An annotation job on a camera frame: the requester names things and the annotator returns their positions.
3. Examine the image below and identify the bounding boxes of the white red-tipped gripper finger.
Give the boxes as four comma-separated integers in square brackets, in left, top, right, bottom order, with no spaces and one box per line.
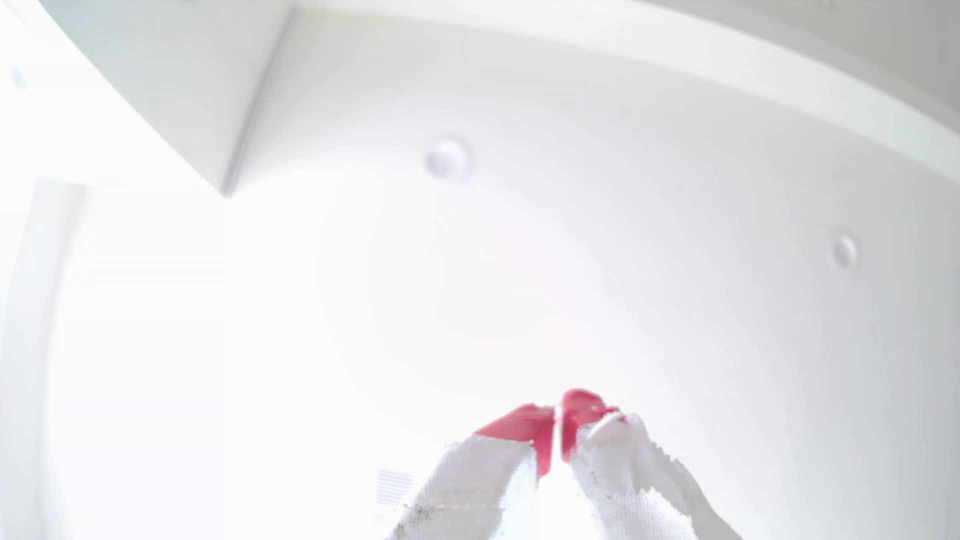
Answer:
[386,403,557,540]
[560,387,744,540]

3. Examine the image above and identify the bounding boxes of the white slatted air vent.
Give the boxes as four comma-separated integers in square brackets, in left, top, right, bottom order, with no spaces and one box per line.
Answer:
[375,468,415,507]

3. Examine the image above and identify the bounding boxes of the round recessed ceiling light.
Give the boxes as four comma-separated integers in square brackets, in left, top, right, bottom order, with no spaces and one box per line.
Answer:
[423,137,474,181]
[828,231,861,273]

